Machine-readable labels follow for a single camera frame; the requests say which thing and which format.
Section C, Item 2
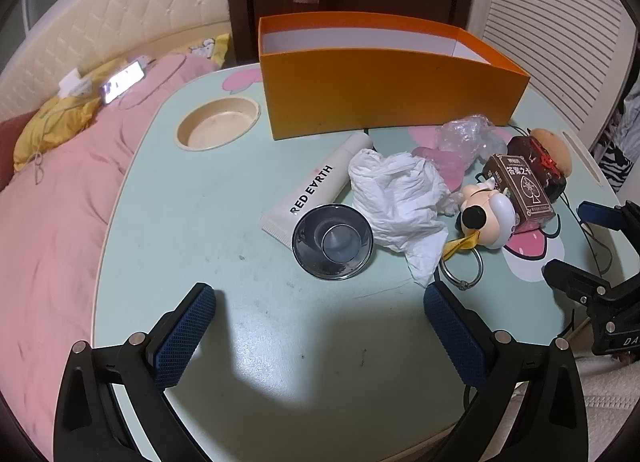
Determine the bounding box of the orange cardboard box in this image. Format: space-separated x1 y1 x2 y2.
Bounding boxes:
258 11 531 142

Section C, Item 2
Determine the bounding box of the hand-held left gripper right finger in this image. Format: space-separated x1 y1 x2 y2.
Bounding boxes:
423 283 588 462

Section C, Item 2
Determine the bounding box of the white charger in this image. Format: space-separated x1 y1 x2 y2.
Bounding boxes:
57 68 94 98

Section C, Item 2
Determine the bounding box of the cartoon figurine keychain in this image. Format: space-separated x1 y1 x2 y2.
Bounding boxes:
438 177 519 291

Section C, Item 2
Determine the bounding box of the dark red toy box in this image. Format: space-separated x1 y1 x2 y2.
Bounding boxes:
507 134 569 204

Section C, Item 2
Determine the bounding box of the pink blanket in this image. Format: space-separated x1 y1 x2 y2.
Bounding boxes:
0 53 222 459

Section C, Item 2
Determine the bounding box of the zebra-print cloth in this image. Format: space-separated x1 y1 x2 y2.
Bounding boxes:
589 84 640 194

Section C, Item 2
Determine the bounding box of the lit smartphone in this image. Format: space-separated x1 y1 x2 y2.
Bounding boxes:
98 60 147 104

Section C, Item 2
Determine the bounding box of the clear plastic wrap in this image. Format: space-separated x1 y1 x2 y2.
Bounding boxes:
438 113 509 166

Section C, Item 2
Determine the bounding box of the white tissue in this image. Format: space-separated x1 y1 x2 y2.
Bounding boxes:
347 148 464 288

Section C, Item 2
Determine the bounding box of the brown card box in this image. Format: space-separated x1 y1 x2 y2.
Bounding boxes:
482 153 557 233

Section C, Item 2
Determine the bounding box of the shiny metal cup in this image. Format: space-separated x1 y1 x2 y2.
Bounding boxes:
291 203 374 282

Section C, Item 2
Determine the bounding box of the yellow cartoon-print pillow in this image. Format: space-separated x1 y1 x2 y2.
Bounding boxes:
184 33 232 68

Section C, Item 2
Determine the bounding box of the tan burger plush toy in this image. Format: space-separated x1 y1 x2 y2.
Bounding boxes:
528 127 574 178

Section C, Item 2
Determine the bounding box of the mint cartoon-print desktop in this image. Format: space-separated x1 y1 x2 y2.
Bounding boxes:
90 60 640 462

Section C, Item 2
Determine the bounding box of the white louvered panel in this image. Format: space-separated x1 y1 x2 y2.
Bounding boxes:
467 0 640 149

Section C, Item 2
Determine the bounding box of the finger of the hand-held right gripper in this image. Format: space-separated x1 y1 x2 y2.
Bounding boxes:
576 200 640 243
543 258 623 338

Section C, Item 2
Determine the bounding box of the beige round cup holder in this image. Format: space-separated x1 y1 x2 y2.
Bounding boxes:
174 97 262 152

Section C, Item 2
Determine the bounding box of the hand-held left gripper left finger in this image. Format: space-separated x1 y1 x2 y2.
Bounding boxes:
53 283 218 462

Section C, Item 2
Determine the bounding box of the dark red pillow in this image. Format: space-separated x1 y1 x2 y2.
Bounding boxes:
0 109 42 194

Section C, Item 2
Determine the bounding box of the white textured cloth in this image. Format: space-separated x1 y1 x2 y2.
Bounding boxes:
574 356 640 462

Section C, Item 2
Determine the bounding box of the white cosmetic tube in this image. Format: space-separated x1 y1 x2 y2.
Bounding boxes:
260 131 375 248

